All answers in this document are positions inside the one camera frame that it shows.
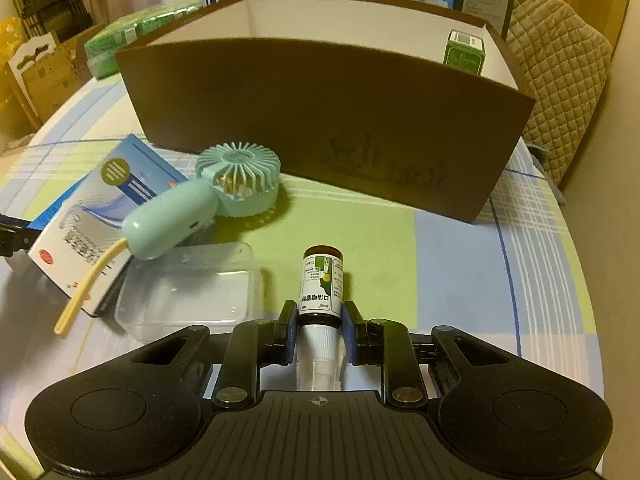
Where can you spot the brown cardboard box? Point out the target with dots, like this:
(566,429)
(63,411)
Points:
(300,125)

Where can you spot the green medicine box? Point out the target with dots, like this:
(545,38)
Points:
(465,55)

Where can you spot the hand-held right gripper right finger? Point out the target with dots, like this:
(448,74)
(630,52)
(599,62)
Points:
(350,335)

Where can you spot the blue medicine box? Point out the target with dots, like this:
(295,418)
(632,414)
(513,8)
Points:
(75,230)

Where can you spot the tan cardboard carton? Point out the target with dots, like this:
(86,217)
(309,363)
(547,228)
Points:
(47,80)

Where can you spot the beige quilted chair cover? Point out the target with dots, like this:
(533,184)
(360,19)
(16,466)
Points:
(560,85)

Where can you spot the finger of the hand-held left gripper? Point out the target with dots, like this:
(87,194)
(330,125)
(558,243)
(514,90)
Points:
(15,240)

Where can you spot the brown spray bottle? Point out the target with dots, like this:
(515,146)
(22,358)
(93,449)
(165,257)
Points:
(320,290)

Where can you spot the black folding rack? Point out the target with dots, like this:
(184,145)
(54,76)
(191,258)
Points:
(50,0)

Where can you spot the checked tablecloth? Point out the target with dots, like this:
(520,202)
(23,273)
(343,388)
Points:
(450,285)

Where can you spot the green wrapped drink carton pack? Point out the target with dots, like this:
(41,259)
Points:
(125,35)

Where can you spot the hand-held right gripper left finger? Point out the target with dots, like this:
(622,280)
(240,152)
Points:
(291,332)

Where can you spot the clear plastic box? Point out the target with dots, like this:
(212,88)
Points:
(190,290)

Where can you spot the mint handheld fan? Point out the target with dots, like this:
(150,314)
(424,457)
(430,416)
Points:
(165,220)

